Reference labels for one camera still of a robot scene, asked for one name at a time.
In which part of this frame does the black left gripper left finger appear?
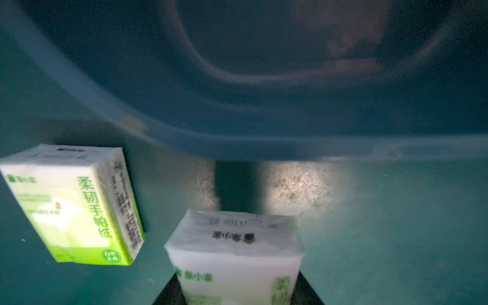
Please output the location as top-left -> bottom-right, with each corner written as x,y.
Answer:
152,273 -> 186,305

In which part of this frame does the blue plastic storage box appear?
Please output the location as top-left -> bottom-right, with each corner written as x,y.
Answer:
1,1 -> 487,161

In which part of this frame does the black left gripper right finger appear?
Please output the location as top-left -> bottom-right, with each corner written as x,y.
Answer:
291,272 -> 325,305

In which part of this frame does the green tissue pack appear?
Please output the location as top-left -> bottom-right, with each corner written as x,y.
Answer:
1,144 -> 145,266
165,210 -> 304,304

